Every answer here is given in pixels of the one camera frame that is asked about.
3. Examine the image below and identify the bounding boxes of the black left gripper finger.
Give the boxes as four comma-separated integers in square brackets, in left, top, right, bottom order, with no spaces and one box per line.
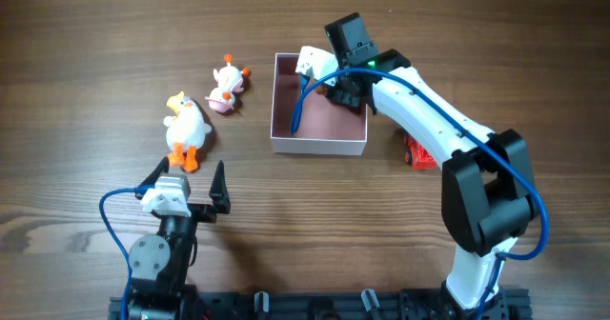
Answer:
[209,160,231,214]
[134,157,170,200]

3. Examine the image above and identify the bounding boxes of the white box pink interior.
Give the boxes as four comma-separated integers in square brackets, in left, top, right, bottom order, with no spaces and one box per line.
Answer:
[270,53,368,156]

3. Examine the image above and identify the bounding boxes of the red toy fire truck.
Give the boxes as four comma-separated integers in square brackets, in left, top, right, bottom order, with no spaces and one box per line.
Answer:
[404,133,437,170]

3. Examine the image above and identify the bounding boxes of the brown plush capybara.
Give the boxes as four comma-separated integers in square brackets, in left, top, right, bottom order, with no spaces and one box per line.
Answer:
[308,78,329,96]

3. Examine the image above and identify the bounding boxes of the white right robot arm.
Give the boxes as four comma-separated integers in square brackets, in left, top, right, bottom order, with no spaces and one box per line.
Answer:
[318,13,549,319]

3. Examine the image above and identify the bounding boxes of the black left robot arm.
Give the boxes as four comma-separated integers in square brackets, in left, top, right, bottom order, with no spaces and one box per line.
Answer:
[119,158,231,319]

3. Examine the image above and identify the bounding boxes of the white plush duck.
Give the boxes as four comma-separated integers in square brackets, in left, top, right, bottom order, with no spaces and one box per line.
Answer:
[163,91,212,172]

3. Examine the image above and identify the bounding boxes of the pink hat duck toy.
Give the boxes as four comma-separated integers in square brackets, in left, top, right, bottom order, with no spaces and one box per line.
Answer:
[205,54,252,114]

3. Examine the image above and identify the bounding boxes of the blue left cable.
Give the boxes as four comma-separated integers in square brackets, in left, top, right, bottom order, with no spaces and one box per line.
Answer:
[98,184,154,320]

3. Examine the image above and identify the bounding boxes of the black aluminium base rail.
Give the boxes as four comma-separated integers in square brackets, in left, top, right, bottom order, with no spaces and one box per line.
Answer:
[108,289,533,320]

